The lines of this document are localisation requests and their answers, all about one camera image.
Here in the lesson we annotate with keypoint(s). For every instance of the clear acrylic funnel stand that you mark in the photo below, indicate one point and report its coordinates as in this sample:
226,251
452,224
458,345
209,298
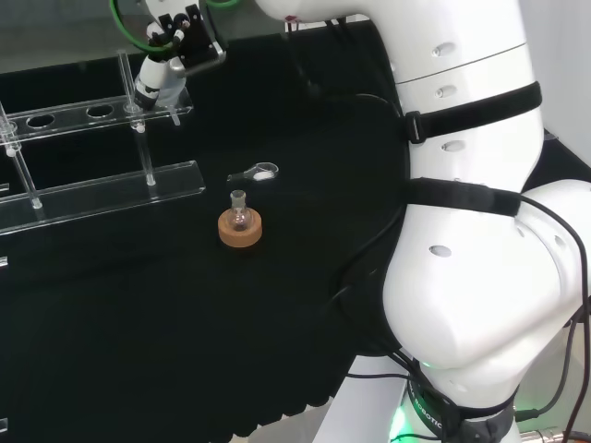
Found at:
115,194

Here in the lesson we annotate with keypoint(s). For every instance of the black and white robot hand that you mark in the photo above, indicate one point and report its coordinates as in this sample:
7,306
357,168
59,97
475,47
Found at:
189,32

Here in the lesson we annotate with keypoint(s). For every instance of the black bench cloth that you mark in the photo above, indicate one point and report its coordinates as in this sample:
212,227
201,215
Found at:
300,138

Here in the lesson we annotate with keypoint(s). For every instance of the clear plastic funnel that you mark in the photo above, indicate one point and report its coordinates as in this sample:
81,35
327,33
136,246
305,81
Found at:
172,92

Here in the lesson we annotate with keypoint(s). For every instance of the small round-bottom glass flask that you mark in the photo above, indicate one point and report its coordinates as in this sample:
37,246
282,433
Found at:
240,219

